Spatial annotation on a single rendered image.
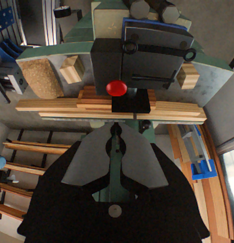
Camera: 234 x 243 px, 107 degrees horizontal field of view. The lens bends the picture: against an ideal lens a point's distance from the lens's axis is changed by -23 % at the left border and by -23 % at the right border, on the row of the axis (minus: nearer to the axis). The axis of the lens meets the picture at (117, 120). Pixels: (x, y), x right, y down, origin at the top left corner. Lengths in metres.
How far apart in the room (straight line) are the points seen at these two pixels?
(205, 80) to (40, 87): 0.46
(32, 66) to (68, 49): 0.10
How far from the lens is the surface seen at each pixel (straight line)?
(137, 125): 0.27
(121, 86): 0.16
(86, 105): 0.32
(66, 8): 0.50
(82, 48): 0.30
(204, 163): 1.11
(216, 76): 0.40
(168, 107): 0.39
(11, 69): 0.69
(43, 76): 0.33
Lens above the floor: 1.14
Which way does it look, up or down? 30 degrees down
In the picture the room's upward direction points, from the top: 179 degrees counter-clockwise
